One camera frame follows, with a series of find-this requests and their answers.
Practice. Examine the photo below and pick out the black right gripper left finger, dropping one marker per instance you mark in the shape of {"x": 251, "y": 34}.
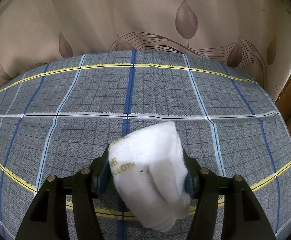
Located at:
{"x": 46, "y": 217}

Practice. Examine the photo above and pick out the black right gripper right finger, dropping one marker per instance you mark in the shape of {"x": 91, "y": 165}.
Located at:
{"x": 244, "y": 217}

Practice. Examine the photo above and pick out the white towel with gold logo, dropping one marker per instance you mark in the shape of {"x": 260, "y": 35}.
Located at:
{"x": 149, "y": 173}

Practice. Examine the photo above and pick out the grey plaid bed sheet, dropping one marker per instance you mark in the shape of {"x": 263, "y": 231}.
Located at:
{"x": 57, "y": 117}

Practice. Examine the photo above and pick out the beige leaf print curtain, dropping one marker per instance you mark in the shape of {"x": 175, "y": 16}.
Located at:
{"x": 251, "y": 35}

